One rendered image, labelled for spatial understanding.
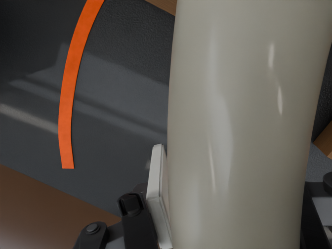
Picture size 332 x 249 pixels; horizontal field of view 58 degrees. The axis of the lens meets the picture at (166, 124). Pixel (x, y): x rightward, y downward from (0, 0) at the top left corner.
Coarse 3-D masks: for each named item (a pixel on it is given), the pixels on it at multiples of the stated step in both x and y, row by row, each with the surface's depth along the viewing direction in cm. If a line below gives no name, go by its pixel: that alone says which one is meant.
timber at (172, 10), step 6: (150, 0) 80; (156, 0) 80; (162, 0) 80; (168, 0) 80; (174, 0) 80; (162, 6) 81; (168, 6) 81; (174, 6) 81; (168, 12) 81; (174, 12) 81
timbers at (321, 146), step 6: (330, 126) 99; (324, 132) 100; (330, 132) 97; (318, 138) 101; (324, 138) 98; (330, 138) 96; (318, 144) 100; (324, 144) 97; (330, 144) 94; (324, 150) 95; (330, 150) 93; (330, 156) 92
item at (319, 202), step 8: (312, 184) 13; (320, 184) 13; (312, 192) 13; (320, 192) 12; (320, 200) 12; (328, 200) 12; (320, 208) 12; (328, 208) 12; (320, 216) 12; (328, 216) 12; (328, 224) 12
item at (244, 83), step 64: (192, 0) 5; (256, 0) 4; (320, 0) 5; (192, 64) 5; (256, 64) 5; (320, 64) 5; (192, 128) 5; (256, 128) 5; (192, 192) 6; (256, 192) 5
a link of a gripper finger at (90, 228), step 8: (88, 224) 13; (96, 224) 13; (104, 224) 13; (80, 232) 13; (88, 232) 13; (96, 232) 13; (104, 232) 13; (80, 240) 13; (88, 240) 12; (96, 240) 12; (104, 240) 12; (80, 248) 12; (88, 248) 12; (96, 248) 12; (104, 248) 12
